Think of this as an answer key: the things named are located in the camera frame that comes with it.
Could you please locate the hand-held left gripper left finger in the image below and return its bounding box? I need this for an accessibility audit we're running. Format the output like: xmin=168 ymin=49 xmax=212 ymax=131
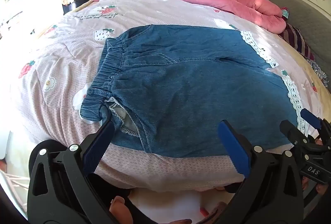
xmin=27 ymin=121 xmax=115 ymax=224

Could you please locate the person's right hand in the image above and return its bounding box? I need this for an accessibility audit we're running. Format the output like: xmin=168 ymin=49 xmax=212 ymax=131
xmin=301 ymin=175 xmax=326 ymax=197

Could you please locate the pink strawberry printed bedsheet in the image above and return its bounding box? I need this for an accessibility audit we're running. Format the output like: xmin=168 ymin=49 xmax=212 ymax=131
xmin=10 ymin=0 xmax=326 ymax=192

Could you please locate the white dresser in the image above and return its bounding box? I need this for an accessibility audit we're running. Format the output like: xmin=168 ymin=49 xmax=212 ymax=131
xmin=0 ymin=0 xmax=64 ymax=41

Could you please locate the purple striped pillow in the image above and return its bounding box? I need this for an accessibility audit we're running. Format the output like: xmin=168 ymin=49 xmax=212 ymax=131
xmin=279 ymin=24 xmax=316 ymax=61

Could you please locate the dark floral cloth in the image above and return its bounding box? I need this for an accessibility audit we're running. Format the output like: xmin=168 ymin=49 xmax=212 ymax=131
xmin=309 ymin=60 xmax=329 ymax=87

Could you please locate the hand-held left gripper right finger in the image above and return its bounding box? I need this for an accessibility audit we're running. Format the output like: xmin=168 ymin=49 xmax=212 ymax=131
xmin=217 ymin=120 xmax=304 ymax=224

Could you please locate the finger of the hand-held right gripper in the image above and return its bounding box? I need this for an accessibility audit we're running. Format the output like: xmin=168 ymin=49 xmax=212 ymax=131
xmin=280 ymin=120 xmax=324 ymax=155
xmin=300 ymin=108 xmax=331 ymax=142

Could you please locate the beige bedsheet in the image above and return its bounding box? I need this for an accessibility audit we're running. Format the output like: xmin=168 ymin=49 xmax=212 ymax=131
xmin=290 ymin=40 xmax=329 ymax=116

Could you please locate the grey quilted headboard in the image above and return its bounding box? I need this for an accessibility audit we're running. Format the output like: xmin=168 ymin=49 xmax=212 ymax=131
xmin=257 ymin=0 xmax=331 ymax=90

